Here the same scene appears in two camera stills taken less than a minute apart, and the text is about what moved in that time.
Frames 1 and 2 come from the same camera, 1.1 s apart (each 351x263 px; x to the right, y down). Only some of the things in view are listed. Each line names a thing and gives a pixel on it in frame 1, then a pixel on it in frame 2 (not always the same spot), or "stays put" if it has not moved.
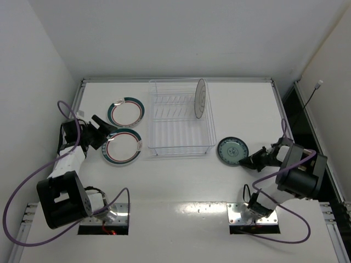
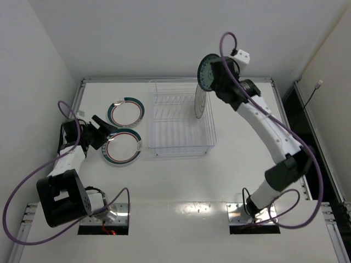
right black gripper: [262, 158] -> [219, 73]
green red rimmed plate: [122, 146] stays put
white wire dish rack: [174, 127] stays put
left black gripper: [95, 134] stays put
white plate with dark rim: [200, 99] stays put
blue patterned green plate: [232, 149] -> [205, 72]
